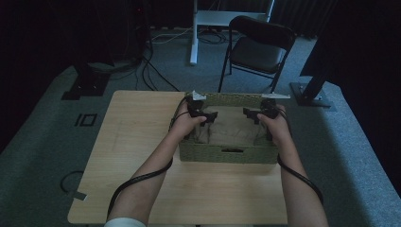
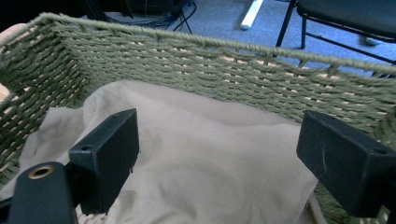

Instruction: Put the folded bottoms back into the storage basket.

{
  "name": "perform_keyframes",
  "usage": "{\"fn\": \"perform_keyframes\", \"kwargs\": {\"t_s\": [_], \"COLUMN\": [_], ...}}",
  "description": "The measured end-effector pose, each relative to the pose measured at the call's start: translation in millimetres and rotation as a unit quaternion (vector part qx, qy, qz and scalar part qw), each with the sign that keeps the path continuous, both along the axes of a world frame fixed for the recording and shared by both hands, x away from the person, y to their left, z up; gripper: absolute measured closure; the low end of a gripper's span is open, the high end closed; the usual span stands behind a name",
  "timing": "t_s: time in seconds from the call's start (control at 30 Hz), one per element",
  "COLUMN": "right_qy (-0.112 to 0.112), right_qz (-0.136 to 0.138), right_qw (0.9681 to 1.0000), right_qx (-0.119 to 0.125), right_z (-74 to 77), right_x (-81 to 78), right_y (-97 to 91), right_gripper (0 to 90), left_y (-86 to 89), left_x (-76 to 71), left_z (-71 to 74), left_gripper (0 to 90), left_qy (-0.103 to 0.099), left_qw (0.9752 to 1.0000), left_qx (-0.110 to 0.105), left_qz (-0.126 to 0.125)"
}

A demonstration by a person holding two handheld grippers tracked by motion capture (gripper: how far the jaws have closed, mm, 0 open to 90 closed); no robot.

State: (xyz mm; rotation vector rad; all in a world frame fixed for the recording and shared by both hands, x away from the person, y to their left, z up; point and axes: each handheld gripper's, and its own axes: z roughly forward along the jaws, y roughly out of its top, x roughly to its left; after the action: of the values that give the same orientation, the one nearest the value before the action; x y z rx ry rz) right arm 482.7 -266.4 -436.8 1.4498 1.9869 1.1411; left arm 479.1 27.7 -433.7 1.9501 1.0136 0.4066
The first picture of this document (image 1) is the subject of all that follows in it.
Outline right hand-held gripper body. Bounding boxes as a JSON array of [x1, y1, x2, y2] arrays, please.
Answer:
[[258, 92, 291, 142]]

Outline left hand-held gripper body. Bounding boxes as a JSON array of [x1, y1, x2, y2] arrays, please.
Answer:
[[184, 90, 210, 128]]

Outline beige pants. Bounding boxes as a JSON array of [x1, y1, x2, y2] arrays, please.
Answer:
[[191, 105, 270, 147]]

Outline green woven basket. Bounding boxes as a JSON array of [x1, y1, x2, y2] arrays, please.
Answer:
[[178, 91, 281, 166]]

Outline person's left hand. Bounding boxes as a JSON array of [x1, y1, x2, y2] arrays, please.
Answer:
[[169, 101, 208, 144]]

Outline person's right hand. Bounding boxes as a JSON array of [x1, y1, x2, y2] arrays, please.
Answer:
[[256, 104, 293, 148]]

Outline black slanted stand with plate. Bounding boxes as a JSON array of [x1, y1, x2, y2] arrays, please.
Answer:
[[289, 46, 337, 112]]

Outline black folding chair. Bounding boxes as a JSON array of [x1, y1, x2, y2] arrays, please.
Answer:
[[218, 15, 298, 96]]

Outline black stand with square base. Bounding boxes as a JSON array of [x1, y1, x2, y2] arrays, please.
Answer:
[[61, 61, 112, 101]]

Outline white sleeve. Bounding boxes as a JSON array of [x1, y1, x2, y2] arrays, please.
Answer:
[[103, 217, 148, 227]]

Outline grey tape strip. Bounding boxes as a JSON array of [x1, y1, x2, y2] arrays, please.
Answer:
[[67, 190, 88, 201]]

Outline black floor cable bundle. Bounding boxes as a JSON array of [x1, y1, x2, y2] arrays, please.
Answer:
[[134, 44, 182, 93]]

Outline white desk frame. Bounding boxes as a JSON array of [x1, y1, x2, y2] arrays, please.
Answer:
[[189, 0, 276, 66]]

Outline white floor cable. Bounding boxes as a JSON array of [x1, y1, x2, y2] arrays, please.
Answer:
[[150, 27, 194, 44]]

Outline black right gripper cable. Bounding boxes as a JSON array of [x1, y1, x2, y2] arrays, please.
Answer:
[[275, 105, 325, 206]]

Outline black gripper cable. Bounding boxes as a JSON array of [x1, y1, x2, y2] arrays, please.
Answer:
[[275, 105, 325, 206], [106, 96, 191, 222]]

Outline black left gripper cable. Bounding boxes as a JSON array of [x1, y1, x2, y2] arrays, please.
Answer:
[[106, 96, 191, 222]]

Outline black looped floor cable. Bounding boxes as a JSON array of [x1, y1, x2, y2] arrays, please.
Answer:
[[59, 169, 85, 194]]

